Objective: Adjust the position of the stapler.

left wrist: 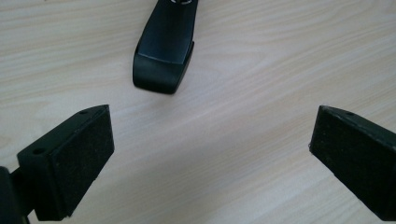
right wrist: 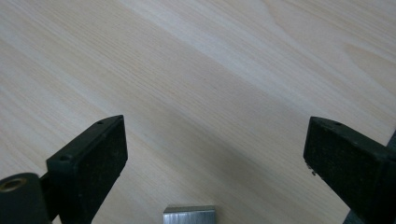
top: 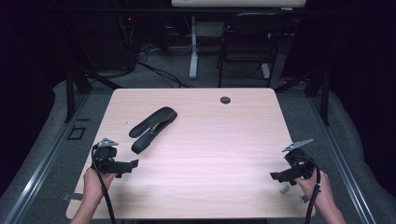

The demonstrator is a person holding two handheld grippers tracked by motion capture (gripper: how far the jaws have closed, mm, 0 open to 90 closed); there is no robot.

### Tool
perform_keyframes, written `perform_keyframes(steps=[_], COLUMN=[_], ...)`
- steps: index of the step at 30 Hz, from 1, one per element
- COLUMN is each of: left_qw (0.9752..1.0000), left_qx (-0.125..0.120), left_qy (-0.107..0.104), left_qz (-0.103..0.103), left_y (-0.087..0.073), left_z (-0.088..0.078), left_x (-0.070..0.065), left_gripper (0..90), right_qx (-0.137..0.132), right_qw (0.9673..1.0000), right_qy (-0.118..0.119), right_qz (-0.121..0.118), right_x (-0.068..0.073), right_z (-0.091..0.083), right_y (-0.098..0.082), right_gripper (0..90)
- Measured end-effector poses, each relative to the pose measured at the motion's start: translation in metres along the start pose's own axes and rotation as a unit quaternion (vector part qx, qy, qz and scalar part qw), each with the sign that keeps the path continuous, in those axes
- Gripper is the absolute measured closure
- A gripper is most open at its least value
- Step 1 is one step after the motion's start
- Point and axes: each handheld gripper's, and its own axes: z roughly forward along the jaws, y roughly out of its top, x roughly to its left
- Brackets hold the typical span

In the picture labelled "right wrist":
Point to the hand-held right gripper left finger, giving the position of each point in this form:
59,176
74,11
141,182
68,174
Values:
99,155

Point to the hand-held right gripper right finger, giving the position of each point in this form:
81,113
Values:
348,161

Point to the silver staple strip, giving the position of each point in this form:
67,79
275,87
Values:
189,216

